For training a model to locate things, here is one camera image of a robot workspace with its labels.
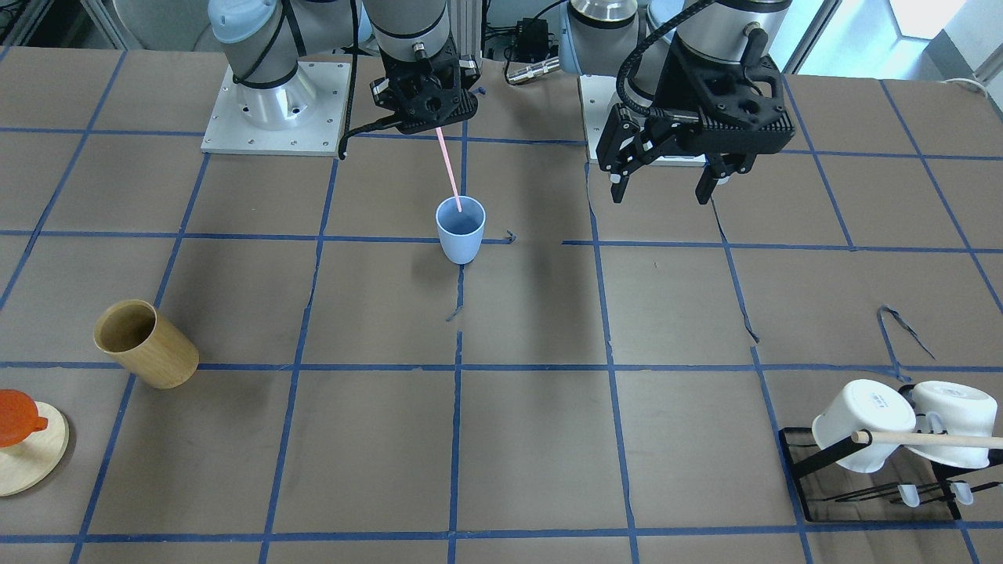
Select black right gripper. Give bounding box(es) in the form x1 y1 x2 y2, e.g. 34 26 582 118
370 43 480 135

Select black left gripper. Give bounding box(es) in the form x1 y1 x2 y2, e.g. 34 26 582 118
597 51 796 206

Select pink chopstick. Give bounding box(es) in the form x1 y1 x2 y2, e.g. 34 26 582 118
434 126 463 213

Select light blue plastic cup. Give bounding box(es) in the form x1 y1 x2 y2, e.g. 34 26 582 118
436 196 487 265

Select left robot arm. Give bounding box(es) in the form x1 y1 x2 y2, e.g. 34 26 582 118
559 1 796 204

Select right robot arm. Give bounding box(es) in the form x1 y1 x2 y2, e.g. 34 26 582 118
207 1 480 138

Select white cup on rack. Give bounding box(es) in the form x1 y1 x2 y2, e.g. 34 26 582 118
812 379 916 449
907 381 998 470

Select bamboo chopstick holder cup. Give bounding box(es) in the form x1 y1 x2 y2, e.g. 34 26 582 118
92 299 200 389

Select wooden dowel stick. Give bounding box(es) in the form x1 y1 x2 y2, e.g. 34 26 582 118
849 429 1003 450

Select orange mug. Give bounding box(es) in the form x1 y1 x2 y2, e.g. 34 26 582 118
1 389 48 447

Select wooden mug tree stand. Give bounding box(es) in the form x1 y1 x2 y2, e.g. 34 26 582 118
1 401 71 497

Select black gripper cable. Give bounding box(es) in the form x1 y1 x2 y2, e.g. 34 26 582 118
617 0 718 122

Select black power brick with cables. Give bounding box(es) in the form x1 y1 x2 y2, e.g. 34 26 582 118
504 18 559 86

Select black wire cup rack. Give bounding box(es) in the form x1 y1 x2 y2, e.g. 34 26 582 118
778 426 1001 524

